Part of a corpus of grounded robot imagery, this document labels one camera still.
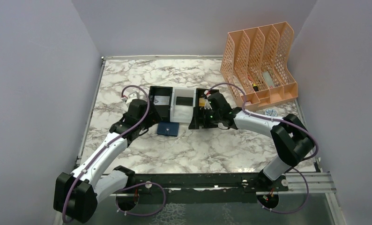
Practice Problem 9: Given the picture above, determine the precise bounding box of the silver credit card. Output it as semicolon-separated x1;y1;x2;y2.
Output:
153;95;170;105

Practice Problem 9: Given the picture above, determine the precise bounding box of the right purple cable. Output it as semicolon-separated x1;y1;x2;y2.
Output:
206;82;320;215

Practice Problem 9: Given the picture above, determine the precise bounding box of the black credit card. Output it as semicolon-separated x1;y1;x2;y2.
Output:
175;96;194;106

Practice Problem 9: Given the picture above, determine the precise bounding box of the grey box in organizer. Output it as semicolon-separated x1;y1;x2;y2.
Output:
262;71;275;89

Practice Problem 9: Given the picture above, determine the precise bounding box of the yellow black item in organizer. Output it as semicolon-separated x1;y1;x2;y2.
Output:
252;83;259;92

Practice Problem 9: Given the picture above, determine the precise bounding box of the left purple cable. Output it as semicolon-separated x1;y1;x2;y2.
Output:
61;85;167;224

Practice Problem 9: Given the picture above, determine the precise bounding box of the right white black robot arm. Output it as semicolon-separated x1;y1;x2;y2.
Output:
188;92;317;185

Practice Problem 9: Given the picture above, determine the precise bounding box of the orange plastic file organizer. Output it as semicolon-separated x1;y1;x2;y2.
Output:
220;22;298;111

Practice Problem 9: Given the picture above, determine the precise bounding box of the purple cable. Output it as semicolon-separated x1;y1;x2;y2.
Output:
206;82;320;215
61;85;167;224

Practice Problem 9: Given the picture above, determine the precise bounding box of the black white three-compartment tray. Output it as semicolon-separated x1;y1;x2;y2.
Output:
149;86;212;124

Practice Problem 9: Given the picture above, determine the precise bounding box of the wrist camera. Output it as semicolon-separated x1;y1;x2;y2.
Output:
126;92;140;105
204;99;212;110

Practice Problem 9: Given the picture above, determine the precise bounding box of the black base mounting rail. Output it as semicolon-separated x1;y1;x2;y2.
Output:
104;165;289;195

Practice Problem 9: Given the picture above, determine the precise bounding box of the gold credit card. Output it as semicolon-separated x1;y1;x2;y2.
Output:
199;98;206;107

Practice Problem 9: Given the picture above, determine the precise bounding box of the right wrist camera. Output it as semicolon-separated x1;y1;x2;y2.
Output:
204;99;212;110

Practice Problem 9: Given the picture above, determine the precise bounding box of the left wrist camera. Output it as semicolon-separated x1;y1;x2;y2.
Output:
126;92;140;105

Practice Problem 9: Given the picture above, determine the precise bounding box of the navy blue card holder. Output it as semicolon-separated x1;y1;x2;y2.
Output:
156;122;179;136

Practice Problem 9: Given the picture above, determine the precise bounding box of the small white blue jar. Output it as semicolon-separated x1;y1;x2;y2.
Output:
265;108;278;117

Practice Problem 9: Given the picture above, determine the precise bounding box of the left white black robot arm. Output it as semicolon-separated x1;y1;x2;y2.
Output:
53;99;161;224

